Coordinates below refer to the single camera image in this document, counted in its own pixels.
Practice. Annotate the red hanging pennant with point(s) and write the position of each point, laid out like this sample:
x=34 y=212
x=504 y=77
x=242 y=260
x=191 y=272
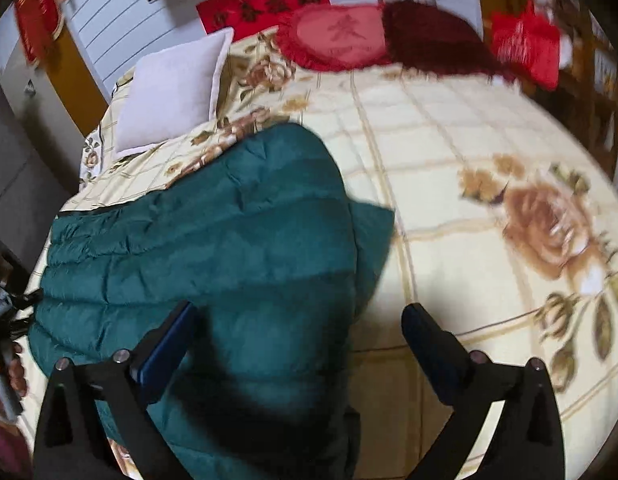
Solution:
x=36 y=15

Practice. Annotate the person's left forearm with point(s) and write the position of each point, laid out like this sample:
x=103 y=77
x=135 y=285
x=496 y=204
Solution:
x=4 y=447

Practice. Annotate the white pillow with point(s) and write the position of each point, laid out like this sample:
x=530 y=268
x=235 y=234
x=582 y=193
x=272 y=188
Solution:
x=174 y=90

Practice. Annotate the red bag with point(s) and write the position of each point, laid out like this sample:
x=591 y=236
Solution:
x=526 y=45

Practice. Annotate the person's left hand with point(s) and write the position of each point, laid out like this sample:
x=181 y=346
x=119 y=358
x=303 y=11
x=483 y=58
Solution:
x=18 y=365

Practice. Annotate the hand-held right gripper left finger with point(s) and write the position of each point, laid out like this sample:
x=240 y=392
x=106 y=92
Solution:
x=164 y=350

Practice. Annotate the red wall banner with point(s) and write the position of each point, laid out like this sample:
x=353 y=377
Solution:
x=254 y=2

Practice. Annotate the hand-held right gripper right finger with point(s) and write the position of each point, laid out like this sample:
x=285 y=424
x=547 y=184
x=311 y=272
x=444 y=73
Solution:
x=434 y=350

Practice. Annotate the dark red fluffy cushion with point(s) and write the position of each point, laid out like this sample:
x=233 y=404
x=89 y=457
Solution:
x=434 y=40

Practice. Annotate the grey cabinet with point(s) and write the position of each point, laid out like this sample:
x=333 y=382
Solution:
x=19 y=170

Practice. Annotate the red round cushion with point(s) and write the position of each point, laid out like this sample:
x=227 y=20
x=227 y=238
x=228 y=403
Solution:
x=334 y=35

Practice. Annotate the cream floral bed sheet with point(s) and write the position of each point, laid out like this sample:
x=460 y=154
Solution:
x=464 y=160

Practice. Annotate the wooden shelf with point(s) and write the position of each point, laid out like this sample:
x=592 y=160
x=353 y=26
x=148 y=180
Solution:
x=594 y=80

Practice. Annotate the teal puffer jacket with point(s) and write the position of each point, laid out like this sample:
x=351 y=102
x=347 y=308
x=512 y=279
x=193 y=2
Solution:
x=229 y=260

